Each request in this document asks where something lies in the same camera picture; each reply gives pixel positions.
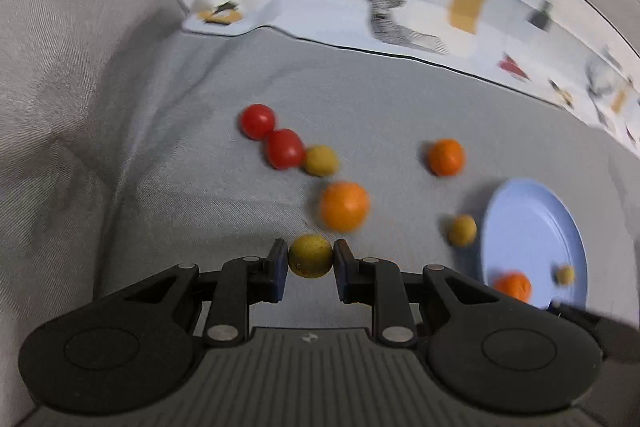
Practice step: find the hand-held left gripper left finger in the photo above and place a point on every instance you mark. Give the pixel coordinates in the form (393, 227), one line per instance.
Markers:
(278, 274)

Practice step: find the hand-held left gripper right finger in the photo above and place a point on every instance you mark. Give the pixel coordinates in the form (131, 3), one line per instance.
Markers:
(342, 274)

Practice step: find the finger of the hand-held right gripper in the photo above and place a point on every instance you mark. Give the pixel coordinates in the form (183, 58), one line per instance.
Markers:
(615, 337)

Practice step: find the yellow-green round fruit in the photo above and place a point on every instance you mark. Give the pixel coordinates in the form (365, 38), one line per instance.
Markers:
(310, 257)
(462, 231)
(321, 161)

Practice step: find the light blue plate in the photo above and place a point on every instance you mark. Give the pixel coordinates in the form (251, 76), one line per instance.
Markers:
(530, 227)

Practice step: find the large orange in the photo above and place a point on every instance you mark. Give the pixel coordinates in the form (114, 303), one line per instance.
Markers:
(345, 206)

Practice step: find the small yellow round fruit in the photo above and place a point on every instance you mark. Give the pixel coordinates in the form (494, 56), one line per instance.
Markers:
(565, 275)

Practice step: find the small orange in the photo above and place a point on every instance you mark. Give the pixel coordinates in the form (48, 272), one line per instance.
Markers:
(446, 157)
(512, 287)

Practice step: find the oval red tomato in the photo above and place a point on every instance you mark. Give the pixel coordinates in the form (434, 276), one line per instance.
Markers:
(285, 150)

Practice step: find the round red tomato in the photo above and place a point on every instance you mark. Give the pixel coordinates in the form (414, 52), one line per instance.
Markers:
(258, 122)

